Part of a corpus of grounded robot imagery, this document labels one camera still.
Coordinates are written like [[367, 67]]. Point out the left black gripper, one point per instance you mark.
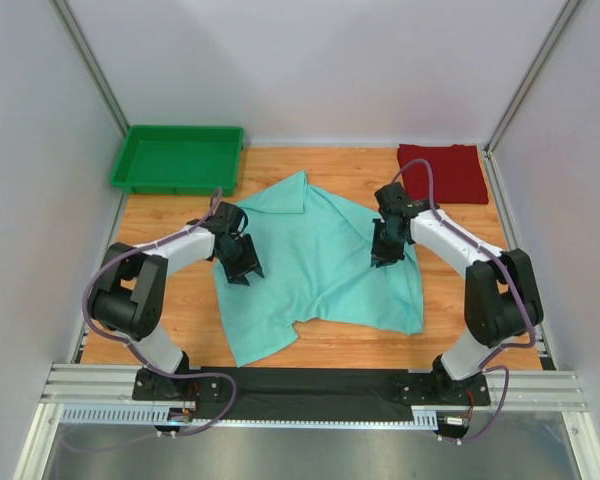
[[236, 274]]

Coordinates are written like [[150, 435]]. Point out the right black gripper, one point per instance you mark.
[[381, 255]]

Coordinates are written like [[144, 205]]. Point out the teal t shirt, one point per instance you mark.
[[315, 251]]

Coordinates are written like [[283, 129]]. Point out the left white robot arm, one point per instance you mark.
[[124, 300]]

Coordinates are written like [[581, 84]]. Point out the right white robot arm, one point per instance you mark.
[[501, 299]]

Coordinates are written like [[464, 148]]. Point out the folded dark red t shirt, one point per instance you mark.
[[457, 174]]

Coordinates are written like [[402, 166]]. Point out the black base mat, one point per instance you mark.
[[320, 394]]

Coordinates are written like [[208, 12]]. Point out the green plastic tray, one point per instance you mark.
[[179, 160]]

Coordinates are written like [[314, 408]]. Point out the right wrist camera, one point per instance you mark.
[[392, 199]]

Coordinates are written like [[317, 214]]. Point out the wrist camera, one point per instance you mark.
[[229, 219], [392, 199]]

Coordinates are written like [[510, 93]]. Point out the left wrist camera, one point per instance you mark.
[[229, 219]]

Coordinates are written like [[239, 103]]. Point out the aluminium front rail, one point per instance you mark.
[[545, 390]]

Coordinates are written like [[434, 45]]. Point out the right aluminium frame post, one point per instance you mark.
[[558, 29]]

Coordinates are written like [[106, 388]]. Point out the aluminium frame post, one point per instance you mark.
[[77, 37], [558, 29]]

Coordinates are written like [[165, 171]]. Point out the left aluminium frame post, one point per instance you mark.
[[77, 37]]

